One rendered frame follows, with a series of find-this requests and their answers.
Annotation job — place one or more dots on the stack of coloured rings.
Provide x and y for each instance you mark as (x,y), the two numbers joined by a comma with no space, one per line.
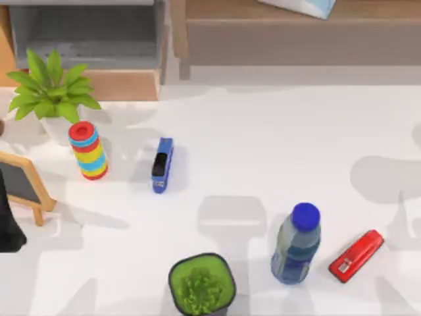
(89,151)

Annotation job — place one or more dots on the framed blackboard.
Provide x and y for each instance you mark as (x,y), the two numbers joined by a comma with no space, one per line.
(23,182)

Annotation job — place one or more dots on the blue-capped water bottle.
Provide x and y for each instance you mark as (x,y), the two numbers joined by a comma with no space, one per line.
(296,247)

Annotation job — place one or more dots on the blue stapler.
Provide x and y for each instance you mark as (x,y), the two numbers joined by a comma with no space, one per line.
(162,166)

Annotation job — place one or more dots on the leafy plant in white pot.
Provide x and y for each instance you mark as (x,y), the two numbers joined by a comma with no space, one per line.
(49,89)

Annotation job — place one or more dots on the pale wooden drawer front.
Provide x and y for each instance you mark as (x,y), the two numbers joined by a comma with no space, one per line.
(121,84)

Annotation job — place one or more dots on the green plant in black pot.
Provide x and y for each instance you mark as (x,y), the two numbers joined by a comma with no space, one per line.
(201,286)

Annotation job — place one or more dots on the red stapler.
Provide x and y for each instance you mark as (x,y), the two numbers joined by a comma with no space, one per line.
(356,256)

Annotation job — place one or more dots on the pulled-out drawer with grey inside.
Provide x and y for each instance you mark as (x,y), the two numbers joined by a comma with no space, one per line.
(89,33)

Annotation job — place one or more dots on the white and blue book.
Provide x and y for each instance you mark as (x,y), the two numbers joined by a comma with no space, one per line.
(301,6)

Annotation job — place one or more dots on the wooden open shelf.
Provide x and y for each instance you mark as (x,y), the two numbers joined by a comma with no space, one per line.
(296,39)

